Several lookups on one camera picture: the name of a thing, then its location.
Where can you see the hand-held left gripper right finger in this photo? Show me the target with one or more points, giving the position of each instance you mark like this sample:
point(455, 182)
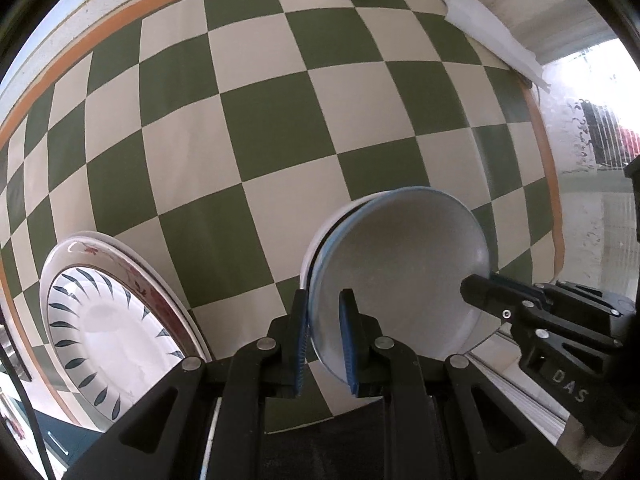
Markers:
point(347, 345)

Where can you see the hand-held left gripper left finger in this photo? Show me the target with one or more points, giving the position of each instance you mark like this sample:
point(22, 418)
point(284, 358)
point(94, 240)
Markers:
point(301, 345)

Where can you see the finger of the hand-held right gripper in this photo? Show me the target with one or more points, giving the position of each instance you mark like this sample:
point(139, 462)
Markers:
point(487, 297)
point(590, 297)

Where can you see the white bowl with printed side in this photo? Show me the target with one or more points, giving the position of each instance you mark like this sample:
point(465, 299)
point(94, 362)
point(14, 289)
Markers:
point(415, 270)

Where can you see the plain white bowl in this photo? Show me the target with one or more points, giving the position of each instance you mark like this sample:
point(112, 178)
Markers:
point(309, 260)

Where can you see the white plate grey flower print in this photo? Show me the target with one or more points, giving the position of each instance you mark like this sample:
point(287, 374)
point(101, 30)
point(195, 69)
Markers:
point(172, 292)

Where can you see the white plate red floral print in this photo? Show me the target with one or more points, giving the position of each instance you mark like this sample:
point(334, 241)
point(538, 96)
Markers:
point(145, 285)

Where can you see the white plate dark leaf stripes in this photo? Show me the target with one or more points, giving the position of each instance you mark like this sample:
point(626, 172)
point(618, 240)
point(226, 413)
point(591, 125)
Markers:
point(110, 340)

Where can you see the sliding glass door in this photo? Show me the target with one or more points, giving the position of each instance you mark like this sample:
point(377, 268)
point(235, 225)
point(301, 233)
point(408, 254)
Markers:
point(590, 160)

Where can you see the green checkered tablecloth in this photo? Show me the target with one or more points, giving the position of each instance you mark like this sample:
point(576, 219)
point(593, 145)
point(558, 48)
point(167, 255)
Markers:
point(270, 120)

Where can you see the white paper napkin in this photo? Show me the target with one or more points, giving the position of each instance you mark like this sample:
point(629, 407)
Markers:
point(480, 25)

